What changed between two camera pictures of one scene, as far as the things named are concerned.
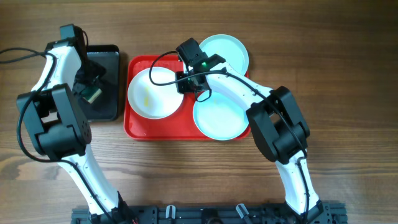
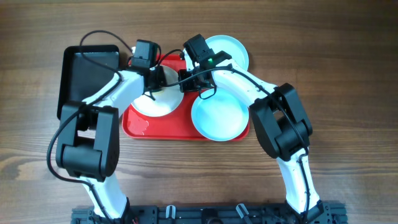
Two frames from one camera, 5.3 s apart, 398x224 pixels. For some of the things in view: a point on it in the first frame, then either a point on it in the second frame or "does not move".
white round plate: x=153 y=93 does not move
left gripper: x=97 y=72 -> x=161 y=74
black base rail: x=212 y=214 does not move
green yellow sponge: x=91 y=94 -> x=157 y=92
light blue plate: x=220 y=117 does not move
